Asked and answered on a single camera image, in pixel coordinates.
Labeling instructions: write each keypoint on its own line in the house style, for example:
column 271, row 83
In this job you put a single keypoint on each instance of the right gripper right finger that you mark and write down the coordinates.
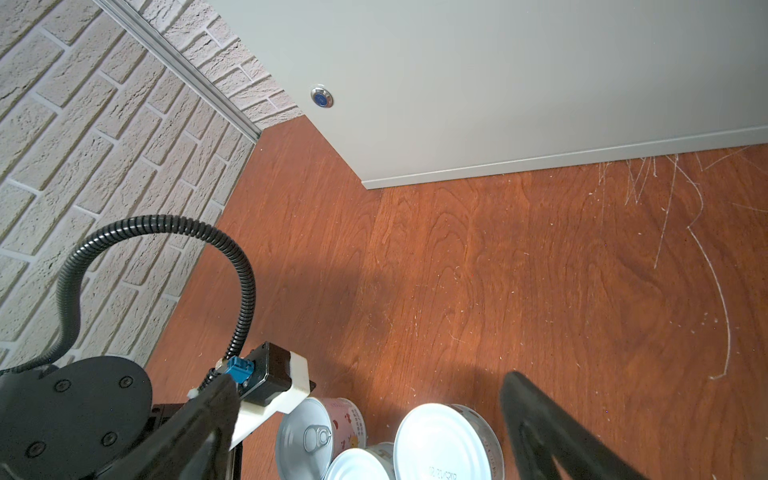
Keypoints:
column 546, row 440

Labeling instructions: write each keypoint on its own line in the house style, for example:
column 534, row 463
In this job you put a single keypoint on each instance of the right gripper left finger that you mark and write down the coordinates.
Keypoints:
column 195, row 443

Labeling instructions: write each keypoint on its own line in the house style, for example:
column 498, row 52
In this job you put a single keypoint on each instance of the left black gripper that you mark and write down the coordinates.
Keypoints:
column 87, row 420

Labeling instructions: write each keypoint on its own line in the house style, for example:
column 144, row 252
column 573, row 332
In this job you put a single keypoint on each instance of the silver top can right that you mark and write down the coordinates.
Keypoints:
column 446, row 441

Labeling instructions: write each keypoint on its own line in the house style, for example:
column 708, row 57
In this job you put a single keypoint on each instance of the silver can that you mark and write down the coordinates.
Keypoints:
column 446, row 441
column 372, row 463

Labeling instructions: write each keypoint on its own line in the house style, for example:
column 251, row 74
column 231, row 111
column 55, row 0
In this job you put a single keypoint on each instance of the white lid purple can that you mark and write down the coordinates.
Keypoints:
column 314, row 434

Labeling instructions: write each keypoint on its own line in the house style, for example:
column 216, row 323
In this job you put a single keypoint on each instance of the silver top centre can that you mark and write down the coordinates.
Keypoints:
column 372, row 463

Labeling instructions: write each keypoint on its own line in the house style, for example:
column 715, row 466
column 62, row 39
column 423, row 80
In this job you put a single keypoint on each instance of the grey metal cabinet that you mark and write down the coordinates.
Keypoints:
column 420, row 91

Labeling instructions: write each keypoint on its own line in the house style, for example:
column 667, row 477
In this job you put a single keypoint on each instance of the grey corner wall post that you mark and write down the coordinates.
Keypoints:
column 141, row 30

